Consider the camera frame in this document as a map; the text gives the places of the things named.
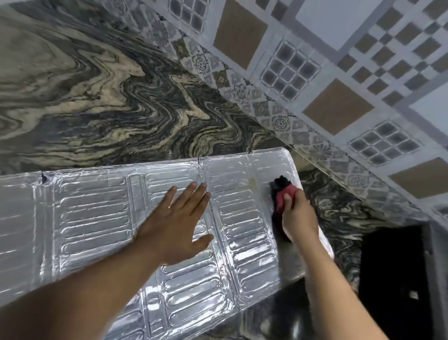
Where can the person's right hand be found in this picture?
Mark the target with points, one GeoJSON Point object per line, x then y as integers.
{"type": "Point", "coordinates": [301, 220]}

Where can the person's left forearm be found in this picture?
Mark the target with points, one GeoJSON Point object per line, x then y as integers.
{"type": "Point", "coordinates": [80, 294]}

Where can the red and black cloth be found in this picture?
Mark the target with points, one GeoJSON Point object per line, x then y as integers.
{"type": "Point", "coordinates": [280, 196]}

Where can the person's right forearm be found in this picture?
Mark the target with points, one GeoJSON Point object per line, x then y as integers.
{"type": "Point", "coordinates": [336, 297]}

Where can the silver foil splatter guard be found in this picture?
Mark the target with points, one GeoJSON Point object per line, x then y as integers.
{"type": "Point", "coordinates": [91, 217]}

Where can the person's left little finger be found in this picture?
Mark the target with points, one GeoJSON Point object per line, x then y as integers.
{"type": "Point", "coordinates": [166, 201]}

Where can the person's right thumb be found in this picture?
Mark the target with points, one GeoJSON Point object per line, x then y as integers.
{"type": "Point", "coordinates": [287, 205]}

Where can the person's left hand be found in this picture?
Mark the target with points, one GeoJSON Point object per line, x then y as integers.
{"type": "Point", "coordinates": [168, 234]}

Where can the person's left thumb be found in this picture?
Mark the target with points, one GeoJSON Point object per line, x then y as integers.
{"type": "Point", "coordinates": [201, 242]}

